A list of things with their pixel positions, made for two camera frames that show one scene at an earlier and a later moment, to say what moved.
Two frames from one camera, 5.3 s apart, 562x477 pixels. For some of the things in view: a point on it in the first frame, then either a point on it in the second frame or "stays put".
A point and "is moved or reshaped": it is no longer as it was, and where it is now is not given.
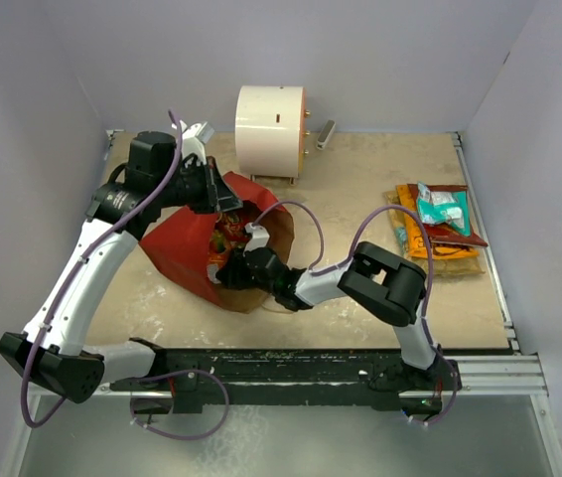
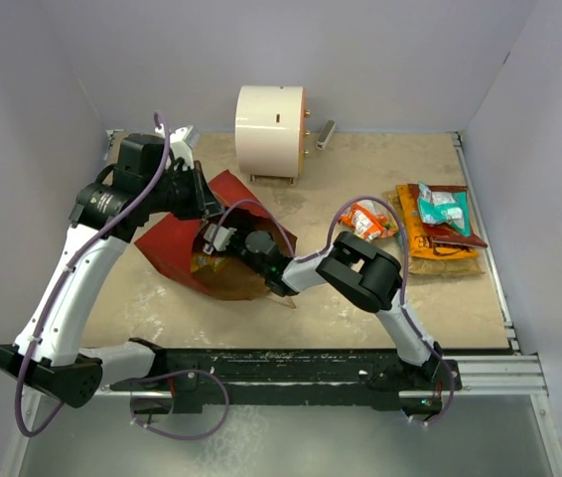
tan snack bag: (441, 266) stays put
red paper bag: (177, 240) is moved or reshaped
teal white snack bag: (443, 207) stays put
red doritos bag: (449, 232) stays put
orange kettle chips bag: (416, 235) stays put
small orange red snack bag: (215, 260) -> (368, 220)
